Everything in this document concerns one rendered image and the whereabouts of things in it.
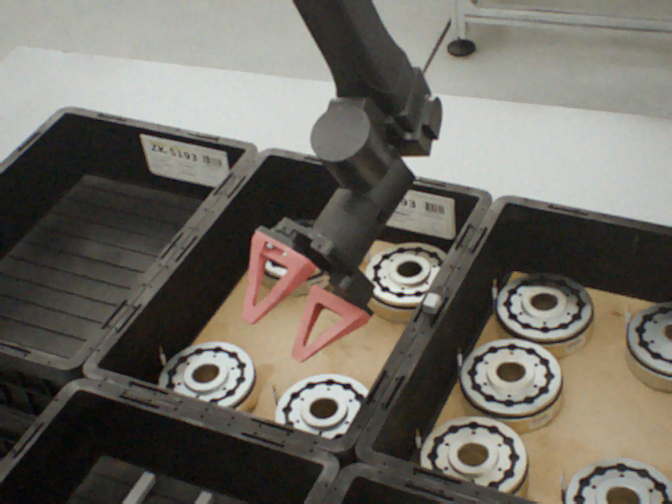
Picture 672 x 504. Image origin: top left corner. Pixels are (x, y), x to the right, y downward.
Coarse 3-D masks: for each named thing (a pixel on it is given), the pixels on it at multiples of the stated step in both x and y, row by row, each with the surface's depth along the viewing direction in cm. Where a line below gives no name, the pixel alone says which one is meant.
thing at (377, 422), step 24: (576, 216) 125; (600, 216) 124; (480, 240) 126; (456, 288) 118; (432, 336) 114; (408, 360) 112; (384, 408) 108; (360, 456) 103; (384, 456) 103; (432, 480) 101; (456, 480) 100
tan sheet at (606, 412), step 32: (608, 320) 127; (576, 352) 124; (608, 352) 123; (576, 384) 120; (608, 384) 120; (640, 384) 119; (448, 416) 119; (576, 416) 117; (608, 416) 117; (640, 416) 116; (544, 448) 115; (576, 448) 114; (608, 448) 114; (640, 448) 113; (544, 480) 112
